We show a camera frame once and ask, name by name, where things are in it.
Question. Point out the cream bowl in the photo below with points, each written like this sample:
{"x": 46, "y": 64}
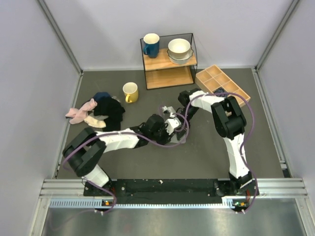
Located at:
{"x": 179, "y": 46}

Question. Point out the black wire wooden shelf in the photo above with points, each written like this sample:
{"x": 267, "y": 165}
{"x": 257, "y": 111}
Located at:
{"x": 163, "y": 72}

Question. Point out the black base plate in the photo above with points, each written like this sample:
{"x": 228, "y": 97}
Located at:
{"x": 177, "y": 191}

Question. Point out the aluminium frame rail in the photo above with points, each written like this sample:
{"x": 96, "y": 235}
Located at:
{"x": 266, "y": 187}

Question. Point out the yellow mug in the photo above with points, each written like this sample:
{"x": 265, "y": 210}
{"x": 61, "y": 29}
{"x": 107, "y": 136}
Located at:
{"x": 130, "y": 90}

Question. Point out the blue mug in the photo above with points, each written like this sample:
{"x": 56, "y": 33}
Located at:
{"x": 151, "y": 45}

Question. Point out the white scalloped bowl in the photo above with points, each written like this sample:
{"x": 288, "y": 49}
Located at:
{"x": 180, "y": 60}

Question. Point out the grey slotted cable duct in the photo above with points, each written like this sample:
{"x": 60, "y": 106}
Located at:
{"x": 105, "y": 204}

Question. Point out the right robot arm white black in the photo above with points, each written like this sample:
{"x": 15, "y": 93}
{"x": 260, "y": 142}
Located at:
{"x": 230, "y": 123}

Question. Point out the beige cloth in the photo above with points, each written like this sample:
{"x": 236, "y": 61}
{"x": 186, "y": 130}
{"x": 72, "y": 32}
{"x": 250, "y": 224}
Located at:
{"x": 91, "y": 121}

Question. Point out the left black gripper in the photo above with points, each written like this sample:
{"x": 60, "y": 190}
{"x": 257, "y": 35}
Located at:
{"x": 167, "y": 137}

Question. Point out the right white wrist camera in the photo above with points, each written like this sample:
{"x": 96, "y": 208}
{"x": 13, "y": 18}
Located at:
{"x": 168, "y": 111}

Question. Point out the black cloth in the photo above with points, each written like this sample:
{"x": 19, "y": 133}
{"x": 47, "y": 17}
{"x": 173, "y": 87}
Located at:
{"x": 108, "y": 106}

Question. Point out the rolled dark blue underwear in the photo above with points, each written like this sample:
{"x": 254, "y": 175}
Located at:
{"x": 219, "y": 91}

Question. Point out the wooden compartment tray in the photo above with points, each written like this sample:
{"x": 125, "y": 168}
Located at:
{"x": 213, "y": 78}

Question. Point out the pink cloth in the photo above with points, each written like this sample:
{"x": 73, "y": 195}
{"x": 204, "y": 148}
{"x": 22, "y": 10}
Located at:
{"x": 76, "y": 116}

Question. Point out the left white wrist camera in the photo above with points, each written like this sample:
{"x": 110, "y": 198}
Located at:
{"x": 173, "y": 125}

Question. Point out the dark blue cloth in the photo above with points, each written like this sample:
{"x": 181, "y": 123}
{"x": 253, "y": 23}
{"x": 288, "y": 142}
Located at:
{"x": 99, "y": 95}

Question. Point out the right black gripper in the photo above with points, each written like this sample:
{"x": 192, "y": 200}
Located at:
{"x": 181, "y": 126}

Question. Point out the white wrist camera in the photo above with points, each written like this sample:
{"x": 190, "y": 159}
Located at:
{"x": 173, "y": 125}
{"x": 168, "y": 111}

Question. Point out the grey underwear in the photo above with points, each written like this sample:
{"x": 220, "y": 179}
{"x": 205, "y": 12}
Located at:
{"x": 178, "y": 138}

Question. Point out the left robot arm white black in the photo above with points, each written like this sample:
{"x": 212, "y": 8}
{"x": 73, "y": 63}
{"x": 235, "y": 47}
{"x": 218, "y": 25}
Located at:
{"x": 84, "y": 152}

